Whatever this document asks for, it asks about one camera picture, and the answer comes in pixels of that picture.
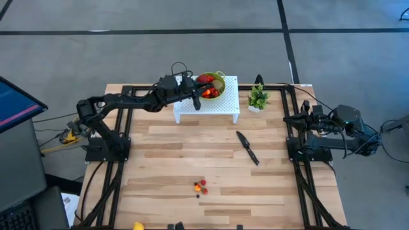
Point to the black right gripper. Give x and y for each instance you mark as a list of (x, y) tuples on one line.
[(319, 119)]

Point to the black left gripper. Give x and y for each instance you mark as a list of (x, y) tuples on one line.
[(188, 86)]

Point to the orange plastic peach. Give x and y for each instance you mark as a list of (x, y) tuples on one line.
[(206, 93), (198, 188)]

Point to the green colander bowl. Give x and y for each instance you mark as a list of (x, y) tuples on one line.
[(213, 97)]

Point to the brown plastic kiwi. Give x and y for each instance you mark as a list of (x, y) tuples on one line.
[(218, 84)]

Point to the yellow plastic lemon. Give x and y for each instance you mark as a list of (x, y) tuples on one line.
[(138, 226)]

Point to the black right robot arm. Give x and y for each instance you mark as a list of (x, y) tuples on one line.
[(332, 145)]

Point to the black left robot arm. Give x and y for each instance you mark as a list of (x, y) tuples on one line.
[(128, 101)]

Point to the white perforated shelf riser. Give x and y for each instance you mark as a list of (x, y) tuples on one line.
[(223, 105)]

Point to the small green potted plant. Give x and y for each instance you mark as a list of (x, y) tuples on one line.
[(258, 97)]

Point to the black kitchen knife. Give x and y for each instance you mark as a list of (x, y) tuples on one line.
[(247, 147)]

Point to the small black round object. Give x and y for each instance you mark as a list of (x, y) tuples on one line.
[(179, 225)]

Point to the white paper sheet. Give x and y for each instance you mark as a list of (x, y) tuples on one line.
[(69, 204)]

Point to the computer monitor blue screen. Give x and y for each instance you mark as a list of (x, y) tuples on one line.
[(16, 105)]

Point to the black keyboard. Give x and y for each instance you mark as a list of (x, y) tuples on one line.
[(16, 220)]

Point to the black aluminium table frame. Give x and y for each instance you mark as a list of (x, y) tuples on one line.
[(114, 198)]

